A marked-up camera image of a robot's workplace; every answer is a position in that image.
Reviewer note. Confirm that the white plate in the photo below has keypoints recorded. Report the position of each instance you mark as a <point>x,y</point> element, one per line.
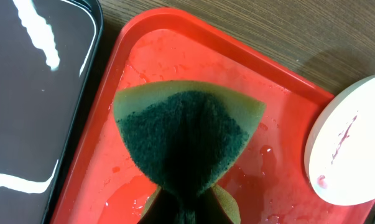
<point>339,154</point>

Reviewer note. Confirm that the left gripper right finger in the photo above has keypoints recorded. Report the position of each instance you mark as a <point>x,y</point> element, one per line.
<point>209,211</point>

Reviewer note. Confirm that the red plastic tray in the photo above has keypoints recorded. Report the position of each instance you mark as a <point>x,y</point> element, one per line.
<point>268,180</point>

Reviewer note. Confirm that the black water tray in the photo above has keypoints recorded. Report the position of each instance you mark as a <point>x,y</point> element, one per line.
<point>46,52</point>

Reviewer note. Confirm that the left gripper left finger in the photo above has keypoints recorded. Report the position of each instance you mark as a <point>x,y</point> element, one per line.
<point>161,208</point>

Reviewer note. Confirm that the green scrubbing sponge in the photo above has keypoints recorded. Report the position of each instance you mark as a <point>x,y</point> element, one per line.
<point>185,135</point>

